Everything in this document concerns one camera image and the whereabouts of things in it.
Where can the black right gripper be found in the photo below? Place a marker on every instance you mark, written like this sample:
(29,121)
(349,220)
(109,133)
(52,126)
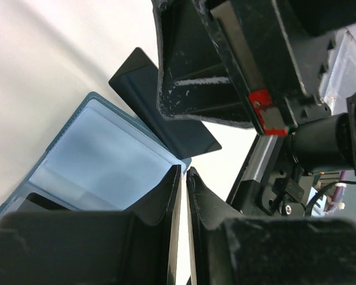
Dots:
(206,49)

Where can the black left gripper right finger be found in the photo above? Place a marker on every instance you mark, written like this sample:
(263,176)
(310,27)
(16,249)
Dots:
(227,247)

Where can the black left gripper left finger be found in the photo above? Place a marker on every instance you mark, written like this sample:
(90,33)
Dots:
(134,246)

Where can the black VIP credit card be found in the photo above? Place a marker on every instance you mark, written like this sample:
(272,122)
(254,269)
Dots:
(136,83)

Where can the blue leather card holder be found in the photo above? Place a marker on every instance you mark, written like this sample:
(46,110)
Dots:
(102,159)

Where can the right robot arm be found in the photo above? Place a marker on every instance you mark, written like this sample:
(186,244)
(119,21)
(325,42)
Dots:
(323,144)

